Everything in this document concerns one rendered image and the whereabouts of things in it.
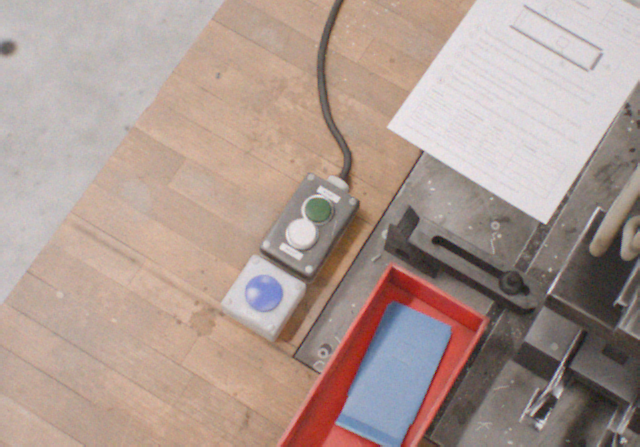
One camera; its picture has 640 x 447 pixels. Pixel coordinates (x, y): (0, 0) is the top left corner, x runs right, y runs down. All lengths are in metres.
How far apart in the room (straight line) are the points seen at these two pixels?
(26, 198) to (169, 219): 1.03
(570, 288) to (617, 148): 0.36
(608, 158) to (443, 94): 0.20
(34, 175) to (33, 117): 0.12
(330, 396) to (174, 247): 0.24
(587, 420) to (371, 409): 0.23
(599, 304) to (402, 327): 0.28
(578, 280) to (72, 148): 1.46
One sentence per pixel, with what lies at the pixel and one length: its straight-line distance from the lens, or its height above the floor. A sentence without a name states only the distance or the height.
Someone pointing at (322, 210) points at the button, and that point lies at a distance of 1.44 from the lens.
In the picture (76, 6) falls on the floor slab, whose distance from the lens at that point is 2.65.
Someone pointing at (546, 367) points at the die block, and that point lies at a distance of 1.41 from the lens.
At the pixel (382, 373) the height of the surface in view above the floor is 0.91.
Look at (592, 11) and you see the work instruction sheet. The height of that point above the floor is 0.90.
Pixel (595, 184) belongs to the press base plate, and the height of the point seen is 0.90.
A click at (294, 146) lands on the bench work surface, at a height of 0.90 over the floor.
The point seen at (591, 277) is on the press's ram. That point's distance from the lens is 1.24.
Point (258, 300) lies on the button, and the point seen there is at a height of 0.94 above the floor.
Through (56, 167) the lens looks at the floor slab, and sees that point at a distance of 2.51.
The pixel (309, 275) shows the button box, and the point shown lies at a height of 0.93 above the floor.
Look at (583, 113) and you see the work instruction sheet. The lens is 1.57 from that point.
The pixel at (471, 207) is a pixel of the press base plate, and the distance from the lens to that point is 1.50.
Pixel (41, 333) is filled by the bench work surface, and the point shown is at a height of 0.90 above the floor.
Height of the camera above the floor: 2.29
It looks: 69 degrees down
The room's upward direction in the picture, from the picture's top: 4 degrees clockwise
